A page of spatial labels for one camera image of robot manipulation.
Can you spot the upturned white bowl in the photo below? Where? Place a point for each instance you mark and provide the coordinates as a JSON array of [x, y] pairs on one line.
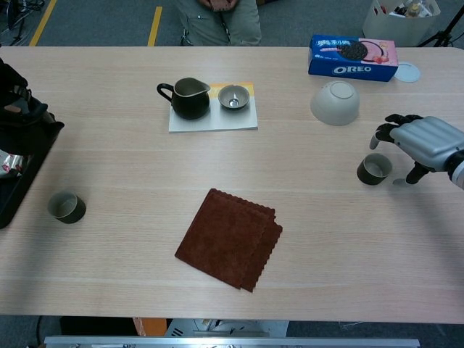
[[333, 108]]

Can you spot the small grey strainer bowl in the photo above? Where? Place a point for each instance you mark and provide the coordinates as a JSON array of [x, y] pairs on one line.
[[226, 97]]

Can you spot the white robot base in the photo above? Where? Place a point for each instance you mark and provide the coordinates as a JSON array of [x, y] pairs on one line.
[[232, 328]]

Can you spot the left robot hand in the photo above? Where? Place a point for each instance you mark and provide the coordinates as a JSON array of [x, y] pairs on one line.
[[14, 94]]

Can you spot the black pouring pitcher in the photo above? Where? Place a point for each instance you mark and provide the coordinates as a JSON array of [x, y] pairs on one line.
[[190, 107]]

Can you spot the dark cup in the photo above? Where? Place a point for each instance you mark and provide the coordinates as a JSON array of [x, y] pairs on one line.
[[366, 177], [72, 216]]

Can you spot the black tray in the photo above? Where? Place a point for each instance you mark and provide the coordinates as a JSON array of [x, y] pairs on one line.
[[21, 185]]

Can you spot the white round lid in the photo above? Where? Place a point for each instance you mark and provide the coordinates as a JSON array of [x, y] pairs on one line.
[[409, 74]]

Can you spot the black tripod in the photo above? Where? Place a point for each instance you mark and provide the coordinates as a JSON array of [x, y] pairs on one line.
[[440, 36]]

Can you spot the blue Oreo biscuit box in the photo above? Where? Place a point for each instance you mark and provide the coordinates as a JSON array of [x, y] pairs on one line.
[[348, 69]]

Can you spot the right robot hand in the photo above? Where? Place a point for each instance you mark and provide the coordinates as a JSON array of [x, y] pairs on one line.
[[427, 141]]

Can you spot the silver foil snack pack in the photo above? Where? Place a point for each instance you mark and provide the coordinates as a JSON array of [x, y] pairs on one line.
[[9, 165]]

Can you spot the white storage bin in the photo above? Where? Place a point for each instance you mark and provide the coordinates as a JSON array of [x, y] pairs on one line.
[[391, 29]]

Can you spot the aluminium rail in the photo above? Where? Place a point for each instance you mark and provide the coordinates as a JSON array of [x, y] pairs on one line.
[[217, 342]]

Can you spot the white and orange booklet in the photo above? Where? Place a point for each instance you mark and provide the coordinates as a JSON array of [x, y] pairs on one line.
[[217, 122]]

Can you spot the brown folded cloth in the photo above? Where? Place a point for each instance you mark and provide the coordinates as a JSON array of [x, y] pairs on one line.
[[224, 239]]

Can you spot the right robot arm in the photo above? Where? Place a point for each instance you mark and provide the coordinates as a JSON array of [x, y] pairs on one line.
[[458, 170]]

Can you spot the black equipment stand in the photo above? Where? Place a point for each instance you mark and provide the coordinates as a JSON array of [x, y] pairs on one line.
[[12, 14]]

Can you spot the seated person in grey trousers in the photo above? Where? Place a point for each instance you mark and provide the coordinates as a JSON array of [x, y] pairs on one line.
[[217, 25]]

